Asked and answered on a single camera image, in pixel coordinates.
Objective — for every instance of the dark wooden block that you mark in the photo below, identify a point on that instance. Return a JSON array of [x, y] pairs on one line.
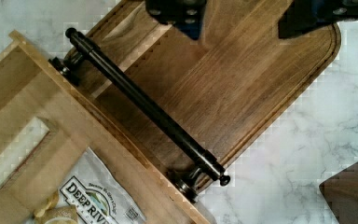
[[341, 194]]

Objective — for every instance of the dark wooden cutting board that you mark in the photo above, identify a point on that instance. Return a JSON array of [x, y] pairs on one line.
[[226, 87]]

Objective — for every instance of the Deep River chips bag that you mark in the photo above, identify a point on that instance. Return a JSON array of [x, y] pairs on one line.
[[97, 196]]

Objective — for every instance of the black drawer handle bar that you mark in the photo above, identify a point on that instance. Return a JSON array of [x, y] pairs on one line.
[[205, 162]]

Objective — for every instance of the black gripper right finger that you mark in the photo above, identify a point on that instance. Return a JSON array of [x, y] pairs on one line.
[[304, 16]]

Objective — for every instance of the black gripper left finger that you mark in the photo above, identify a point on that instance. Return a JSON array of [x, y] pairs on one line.
[[185, 15]]

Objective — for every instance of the light wooden drawer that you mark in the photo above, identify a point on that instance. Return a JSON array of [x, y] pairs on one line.
[[46, 125]]

